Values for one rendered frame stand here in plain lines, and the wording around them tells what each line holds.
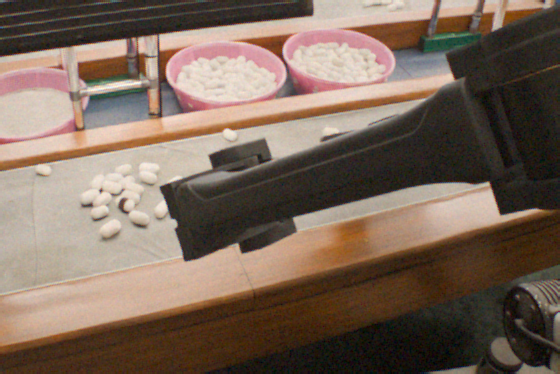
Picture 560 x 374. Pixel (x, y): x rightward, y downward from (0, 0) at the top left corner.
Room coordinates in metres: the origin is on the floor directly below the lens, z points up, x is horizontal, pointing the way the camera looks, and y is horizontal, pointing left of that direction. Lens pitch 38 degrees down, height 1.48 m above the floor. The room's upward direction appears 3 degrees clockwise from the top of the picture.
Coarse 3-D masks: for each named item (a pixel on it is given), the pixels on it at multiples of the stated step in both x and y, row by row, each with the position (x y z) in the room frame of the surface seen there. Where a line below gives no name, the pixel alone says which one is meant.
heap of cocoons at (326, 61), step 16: (304, 48) 1.38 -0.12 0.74; (320, 48) 1.40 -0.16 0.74; (336, 48) 1.41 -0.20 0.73; (304, 64) 1.31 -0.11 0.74; (320, 64) 1.33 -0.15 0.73; (336, 64) 1.33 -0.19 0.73; (352, 64) 1.32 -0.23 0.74; (368, 64) 1.33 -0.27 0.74; (336, 80) 1.25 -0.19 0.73; (352, 80) 1.24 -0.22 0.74
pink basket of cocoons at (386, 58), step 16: (304, 32) 1.42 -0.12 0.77; (320, 32) 1.44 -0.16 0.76; (336, 32) 1.44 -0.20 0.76; (352, 32) 1.44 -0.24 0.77; (288, 48) 1.35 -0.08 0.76; (352, 48) 1.42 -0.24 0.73; (368, 48) 1.40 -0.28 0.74; (384, 48) 1.37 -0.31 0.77; (288, 64) 1.27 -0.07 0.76; (384, 64) 1.34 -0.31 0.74; (304, 80) 1.23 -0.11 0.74; (320, 80) 1.19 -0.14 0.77; (368, 80) 1.20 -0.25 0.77; (384, 80) 1.26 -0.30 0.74
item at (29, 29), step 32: (0, 0) 0.79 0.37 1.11; (32, 0) 0.80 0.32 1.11; (96, 0) 0.83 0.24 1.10; (128, 0) 0.84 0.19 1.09; (160, 0) 0.86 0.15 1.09; (192, 0) 0.88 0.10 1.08; (224, 0) 0.89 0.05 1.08; (256, 0) 0.91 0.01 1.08; (288, 0) 0.92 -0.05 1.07; (0, 32) 0.77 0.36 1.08; (32, 32) 0.78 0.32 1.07; (64, 32) 0.79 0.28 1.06; (96, 32) 0.81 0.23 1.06; (128, 32) 0.82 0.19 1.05; (160, 32) 0.84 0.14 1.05
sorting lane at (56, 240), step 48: (192, 144) 0.97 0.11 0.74; (288, 144) 0.99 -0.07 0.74; (0, 192) 0.80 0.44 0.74; (48, 192) 0.81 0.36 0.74; (144, 192) 0.82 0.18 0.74; (432, 192) 0.87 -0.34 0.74; (0, 240) 0.68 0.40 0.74; (48, 240) 0.69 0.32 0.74; (96, 240) 0.70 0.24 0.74; (144, 240) 0.71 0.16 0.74; (0, 288) 0.58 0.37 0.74
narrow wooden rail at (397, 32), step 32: (224, 32) 1.40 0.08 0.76; (256, 32) 1.41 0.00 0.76; (288, 32) 1.42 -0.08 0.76; (384, 32) 1.52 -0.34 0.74; (416, 32) 1.56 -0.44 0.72; (448, 32) 1.60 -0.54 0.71; (0, 64) 1.20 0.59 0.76; (32, 64) 1.21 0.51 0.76; (96, 64) 1.24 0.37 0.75; (160, 64) 1.30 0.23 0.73
